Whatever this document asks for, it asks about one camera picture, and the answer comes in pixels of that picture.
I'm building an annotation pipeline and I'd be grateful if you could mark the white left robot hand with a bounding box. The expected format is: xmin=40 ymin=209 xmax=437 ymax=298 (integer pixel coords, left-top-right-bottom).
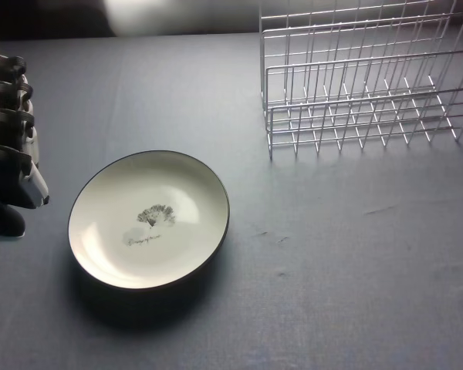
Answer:
xmin=0 ymin=41 xmax=51 ymax=239

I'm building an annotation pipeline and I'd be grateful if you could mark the silver wire dish rack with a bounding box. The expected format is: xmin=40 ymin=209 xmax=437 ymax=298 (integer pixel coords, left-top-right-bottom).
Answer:
xmin=259 ymin=0 xmax=463 ymax=161

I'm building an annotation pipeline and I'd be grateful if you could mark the grey table cloth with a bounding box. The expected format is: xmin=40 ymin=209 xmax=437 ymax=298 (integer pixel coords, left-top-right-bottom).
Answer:
xmin=0 ymin=30 xmax=463 ymax=370

